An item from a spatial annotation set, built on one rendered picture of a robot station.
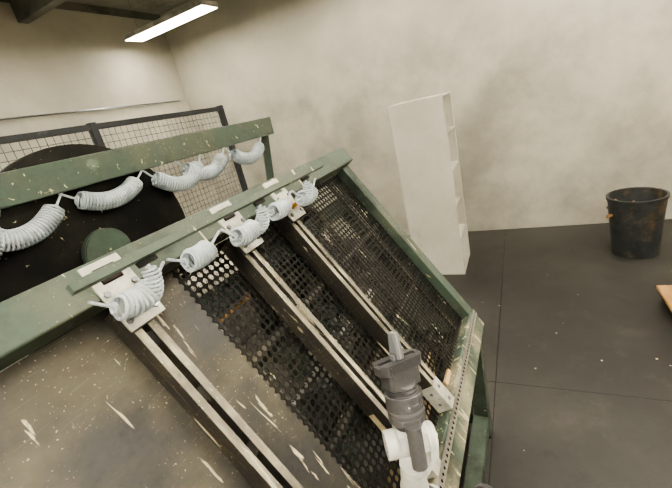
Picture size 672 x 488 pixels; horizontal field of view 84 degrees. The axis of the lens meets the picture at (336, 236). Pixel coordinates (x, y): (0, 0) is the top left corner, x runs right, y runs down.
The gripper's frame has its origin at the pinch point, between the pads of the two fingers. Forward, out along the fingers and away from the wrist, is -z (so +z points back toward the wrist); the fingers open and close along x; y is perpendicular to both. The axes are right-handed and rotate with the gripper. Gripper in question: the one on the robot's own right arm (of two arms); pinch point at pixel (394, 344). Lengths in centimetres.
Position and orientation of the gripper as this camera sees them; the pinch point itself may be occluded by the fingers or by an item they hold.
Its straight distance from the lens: 92.1
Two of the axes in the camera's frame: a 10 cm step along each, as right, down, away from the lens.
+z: 1.7, 9.8, 0.5
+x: -8.7, 1.8, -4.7
